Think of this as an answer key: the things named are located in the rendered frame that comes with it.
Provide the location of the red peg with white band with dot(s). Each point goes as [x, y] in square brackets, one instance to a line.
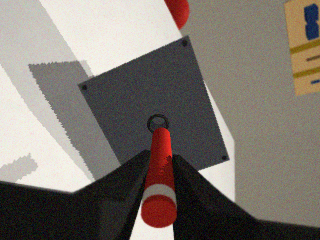
[159, 207]

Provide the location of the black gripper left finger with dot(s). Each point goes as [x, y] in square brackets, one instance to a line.
[103, 210]

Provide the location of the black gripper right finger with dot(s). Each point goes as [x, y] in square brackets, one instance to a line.
[205, 213]

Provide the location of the grey sloped panel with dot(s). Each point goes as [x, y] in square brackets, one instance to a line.
[162, 88]

